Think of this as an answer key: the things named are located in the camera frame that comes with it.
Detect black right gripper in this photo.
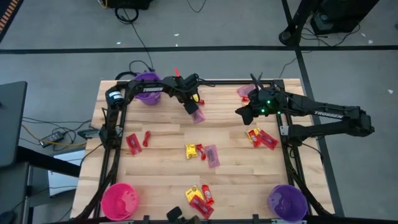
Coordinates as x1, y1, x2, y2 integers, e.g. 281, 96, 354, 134
235, 73, 280, 126

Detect purple plastic bucket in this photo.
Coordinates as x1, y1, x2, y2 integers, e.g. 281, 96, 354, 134
267, 184, 308, 223

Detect black equipment box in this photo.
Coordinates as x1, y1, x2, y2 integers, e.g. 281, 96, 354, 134
105, 0, 155, 10

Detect grey metal bracket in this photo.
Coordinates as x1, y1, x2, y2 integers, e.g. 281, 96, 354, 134
77, 128, 102, 140

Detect red candy pack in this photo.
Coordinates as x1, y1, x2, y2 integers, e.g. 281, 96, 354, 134
205, 144, 221, 169
257, 129, 279, 151
236, 83, 259, 98
189, 195, 215, 220
190, 109, 206, 125
126, 133, 143, 156

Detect pink plastic bucket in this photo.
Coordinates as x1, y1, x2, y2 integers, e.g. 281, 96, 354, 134
101, 182, 140, 222

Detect yellow floor cable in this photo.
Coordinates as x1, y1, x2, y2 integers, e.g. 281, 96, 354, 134
21, 123, 88, 147

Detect black aluminium table frame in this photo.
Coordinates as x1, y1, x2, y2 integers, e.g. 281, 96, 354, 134
74, 79, 335, 224

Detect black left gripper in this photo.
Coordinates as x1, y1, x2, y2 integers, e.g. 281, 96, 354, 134
174, 73, 200, 115

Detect black rounded object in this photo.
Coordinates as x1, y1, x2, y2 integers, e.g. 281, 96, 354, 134
166, 205, 201, 224

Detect tangled black cables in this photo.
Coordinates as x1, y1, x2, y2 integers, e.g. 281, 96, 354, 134
300, 23, 362, 47

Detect black equipment case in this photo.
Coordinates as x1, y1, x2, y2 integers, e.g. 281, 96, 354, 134
310, 0, 381, 35

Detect grey cabinet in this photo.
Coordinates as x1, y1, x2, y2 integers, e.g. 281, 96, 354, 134
0, 161, 34, 224

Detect black floor cable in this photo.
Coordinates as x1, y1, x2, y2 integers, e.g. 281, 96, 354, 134
114, 6, 155, 72

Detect black stand with round base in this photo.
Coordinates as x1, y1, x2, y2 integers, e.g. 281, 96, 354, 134
278, 0, 324, 47

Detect dark striped floor mat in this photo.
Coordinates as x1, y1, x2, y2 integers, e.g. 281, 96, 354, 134
0, 0, 25, 43

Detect black power adapter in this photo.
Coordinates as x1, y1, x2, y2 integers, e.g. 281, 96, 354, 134
39, 131, 65, 148

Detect thin black cable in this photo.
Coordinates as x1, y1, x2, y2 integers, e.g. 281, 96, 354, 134
279, 57, 300, 79

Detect black desk beam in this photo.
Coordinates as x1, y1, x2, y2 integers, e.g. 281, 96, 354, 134
17, 146, 82, 178

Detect white floor panel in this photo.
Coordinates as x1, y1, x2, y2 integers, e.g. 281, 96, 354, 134
48, 151, 86, 197

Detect purple monster-face bucket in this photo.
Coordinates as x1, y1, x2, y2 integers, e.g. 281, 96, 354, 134
134, 72, 162, 106

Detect black coiled cable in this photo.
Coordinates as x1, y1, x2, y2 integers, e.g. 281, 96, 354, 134
114, 71, 137, 81

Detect dark grey desk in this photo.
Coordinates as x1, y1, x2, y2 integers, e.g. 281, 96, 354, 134
0, 81, 28, 169

